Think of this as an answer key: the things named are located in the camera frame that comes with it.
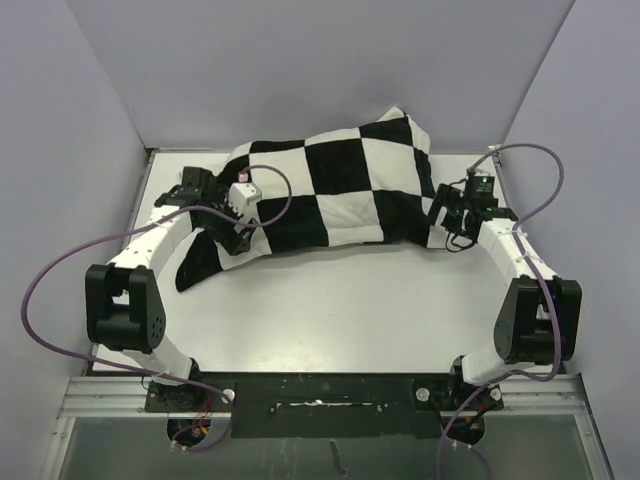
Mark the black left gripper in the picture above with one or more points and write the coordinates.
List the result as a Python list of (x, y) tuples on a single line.
[(232, 241)]

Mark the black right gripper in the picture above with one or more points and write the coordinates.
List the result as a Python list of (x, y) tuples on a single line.
[(446, 196)]

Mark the black white checkered pillowcase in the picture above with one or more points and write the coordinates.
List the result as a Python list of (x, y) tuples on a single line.
[(370, 184)]

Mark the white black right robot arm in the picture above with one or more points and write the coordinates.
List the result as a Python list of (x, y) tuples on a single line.
[(538, 321)]

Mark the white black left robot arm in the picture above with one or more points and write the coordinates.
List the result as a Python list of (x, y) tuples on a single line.
[(125, 312)]

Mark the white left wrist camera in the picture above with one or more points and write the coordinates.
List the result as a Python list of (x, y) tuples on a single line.
[(243, 195)]

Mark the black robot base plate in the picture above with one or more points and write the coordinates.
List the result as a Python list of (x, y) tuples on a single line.
[(327, 405)]

